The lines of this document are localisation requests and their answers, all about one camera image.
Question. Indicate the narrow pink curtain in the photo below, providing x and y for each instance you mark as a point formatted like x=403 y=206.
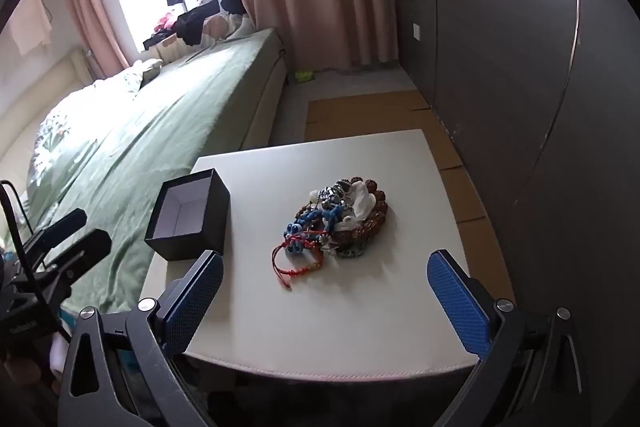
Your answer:
x=95 y=17

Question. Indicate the flat brown cardboard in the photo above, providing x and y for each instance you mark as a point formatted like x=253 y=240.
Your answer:
x=360 y=112

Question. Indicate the beige hanging towel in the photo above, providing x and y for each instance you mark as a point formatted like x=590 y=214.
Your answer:
x=30 y=19

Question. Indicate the small green packet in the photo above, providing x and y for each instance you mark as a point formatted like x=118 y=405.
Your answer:
x=304 y=77

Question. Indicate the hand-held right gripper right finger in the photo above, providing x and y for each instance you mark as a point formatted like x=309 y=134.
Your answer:
x=457 y=302

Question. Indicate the bed with green sheet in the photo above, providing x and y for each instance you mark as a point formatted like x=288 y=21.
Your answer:
x=175 y=132

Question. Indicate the dark grey wardrobe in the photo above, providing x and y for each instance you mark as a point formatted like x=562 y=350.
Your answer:
x=500 y=57

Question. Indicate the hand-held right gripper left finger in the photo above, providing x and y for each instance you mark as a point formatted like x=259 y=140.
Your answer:
x=200 y=302

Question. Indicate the pale pillow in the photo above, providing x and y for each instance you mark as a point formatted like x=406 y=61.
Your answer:
x=147 y=68

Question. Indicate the beige padded headboard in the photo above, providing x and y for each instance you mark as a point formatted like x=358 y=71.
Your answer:
x=30 y=92

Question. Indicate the pile of mixed jewelry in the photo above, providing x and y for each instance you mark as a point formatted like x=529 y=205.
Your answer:
x=325 y=227

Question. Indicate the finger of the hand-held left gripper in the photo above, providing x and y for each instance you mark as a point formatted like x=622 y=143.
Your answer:
x=57 y=227
x=82 y=249

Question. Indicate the black square gift box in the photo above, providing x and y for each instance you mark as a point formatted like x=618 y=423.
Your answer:
x=210 y=217

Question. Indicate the floral green duvet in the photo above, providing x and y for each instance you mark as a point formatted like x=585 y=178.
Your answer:
x=55 y=132

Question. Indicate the heap of clothes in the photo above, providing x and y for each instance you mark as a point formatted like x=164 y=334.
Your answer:
x=192 y=27

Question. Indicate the white wall switch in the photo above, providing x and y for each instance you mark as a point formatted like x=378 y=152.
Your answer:
x=417 y=33

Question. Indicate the person's left hand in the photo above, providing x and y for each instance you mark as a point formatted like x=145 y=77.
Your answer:
x=20 y=367

